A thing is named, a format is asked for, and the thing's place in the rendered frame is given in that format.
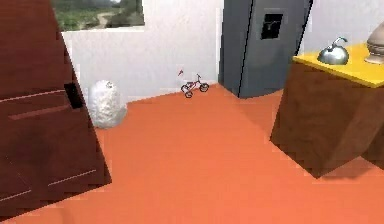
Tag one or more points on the small red toy tricycle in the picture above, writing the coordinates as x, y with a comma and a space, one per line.
194, 87

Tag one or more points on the white crumpled rubbish bag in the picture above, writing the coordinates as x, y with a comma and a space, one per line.
105, 105

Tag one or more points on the dark grey fridge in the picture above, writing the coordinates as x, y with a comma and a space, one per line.
263, 53

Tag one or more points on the window with green view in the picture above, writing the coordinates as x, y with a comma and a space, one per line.
100, 13

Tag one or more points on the brown counter with yellow top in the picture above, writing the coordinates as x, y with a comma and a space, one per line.
330, 113

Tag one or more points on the silver metal kettle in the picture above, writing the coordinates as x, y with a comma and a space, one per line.
333, 55

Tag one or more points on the dark red-brown wooden cupboard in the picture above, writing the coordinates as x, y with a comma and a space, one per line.
40, 126

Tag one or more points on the beige round pot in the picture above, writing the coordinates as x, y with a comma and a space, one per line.
376, 45

